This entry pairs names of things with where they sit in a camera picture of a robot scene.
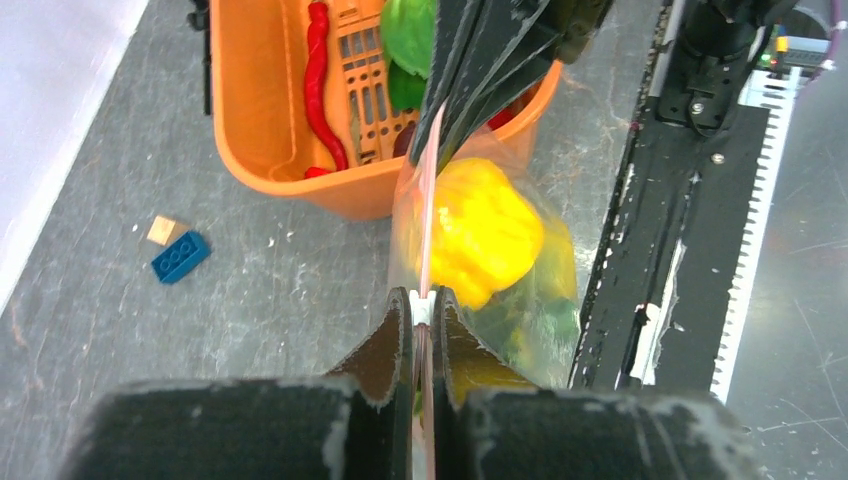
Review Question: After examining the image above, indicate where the small wooden cube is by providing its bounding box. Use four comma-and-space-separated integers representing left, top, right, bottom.
147, 215, 189, 247

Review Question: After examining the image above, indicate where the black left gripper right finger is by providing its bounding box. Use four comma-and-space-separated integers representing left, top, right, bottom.
430, 287, 760, 479

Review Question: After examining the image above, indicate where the clear pink-dotted zip bag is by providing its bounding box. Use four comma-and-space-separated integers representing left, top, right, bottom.
389, 128, 581, 388

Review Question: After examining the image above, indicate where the dark purple toy fruit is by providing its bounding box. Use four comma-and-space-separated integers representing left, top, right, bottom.
392, 122, 416, 158

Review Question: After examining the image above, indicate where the short red toy chili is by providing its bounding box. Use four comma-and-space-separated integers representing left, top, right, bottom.
304, 166, 334, 179

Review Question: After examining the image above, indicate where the yellow toy banana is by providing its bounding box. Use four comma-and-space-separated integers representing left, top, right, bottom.
429, 157, 545, 310

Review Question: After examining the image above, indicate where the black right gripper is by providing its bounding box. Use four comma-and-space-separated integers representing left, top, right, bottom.
407, 0, 614, 171

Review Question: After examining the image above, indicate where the tan plastic toy crate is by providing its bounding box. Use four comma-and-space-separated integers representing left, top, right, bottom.
328, 1, 418, 166

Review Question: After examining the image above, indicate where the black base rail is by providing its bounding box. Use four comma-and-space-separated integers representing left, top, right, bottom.
569, 1, 799, 401

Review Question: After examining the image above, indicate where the toy lemon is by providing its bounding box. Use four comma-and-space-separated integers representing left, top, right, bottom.
531, 217, 577, 302

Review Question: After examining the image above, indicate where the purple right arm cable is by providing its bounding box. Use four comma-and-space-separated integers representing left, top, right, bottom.
808, 0, 848, 81

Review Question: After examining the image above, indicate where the toy bok choy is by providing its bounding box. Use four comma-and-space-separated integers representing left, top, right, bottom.
380, 0, 438, 110

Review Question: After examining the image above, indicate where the blue lego brick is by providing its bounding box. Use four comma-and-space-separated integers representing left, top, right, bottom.
151, 230, 211, 284

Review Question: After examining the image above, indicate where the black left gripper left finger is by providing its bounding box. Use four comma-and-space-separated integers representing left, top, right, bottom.
60, 288, 414, 479

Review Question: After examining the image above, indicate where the red toy chili pepper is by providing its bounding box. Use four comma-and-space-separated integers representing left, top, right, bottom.
303, 1, 349, 171

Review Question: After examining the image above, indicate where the red toy tomato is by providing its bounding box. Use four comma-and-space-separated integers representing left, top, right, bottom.
487, 91, 534, 130

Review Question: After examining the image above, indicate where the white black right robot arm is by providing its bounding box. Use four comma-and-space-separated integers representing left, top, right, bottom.
406, 1, 795, 170

